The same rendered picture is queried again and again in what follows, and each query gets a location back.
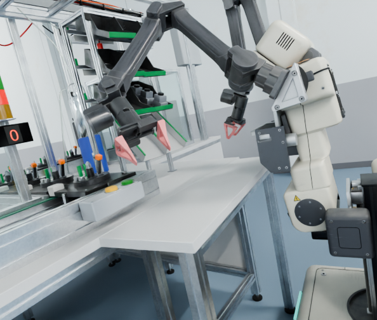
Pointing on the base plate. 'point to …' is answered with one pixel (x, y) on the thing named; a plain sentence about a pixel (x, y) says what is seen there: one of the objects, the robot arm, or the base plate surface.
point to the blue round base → (92, 152)
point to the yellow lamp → (2, 112)
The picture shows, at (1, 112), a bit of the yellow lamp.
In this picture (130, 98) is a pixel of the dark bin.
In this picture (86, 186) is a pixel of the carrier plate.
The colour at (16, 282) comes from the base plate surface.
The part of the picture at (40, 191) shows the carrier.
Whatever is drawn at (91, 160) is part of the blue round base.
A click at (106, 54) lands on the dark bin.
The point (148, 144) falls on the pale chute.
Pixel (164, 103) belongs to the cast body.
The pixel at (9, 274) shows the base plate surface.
